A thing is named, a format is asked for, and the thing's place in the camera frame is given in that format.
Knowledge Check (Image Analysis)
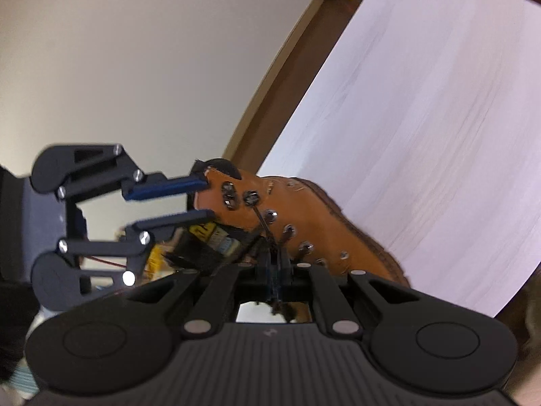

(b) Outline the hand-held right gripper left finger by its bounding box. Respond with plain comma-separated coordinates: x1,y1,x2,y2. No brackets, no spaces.
124,254,275,339

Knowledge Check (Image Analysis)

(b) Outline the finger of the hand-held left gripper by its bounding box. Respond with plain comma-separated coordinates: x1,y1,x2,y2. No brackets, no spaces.
58,209,216,285
57,144,211,201

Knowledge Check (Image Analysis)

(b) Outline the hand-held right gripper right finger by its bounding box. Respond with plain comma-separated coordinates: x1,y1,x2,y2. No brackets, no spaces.
277,254,419,339

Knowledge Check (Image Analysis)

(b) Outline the dark brown shoelace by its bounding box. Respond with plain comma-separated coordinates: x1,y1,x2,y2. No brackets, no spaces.
249,202,297,319

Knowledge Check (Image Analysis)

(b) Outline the tan leather boot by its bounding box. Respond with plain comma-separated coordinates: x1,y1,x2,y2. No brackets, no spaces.
163,158,411,293

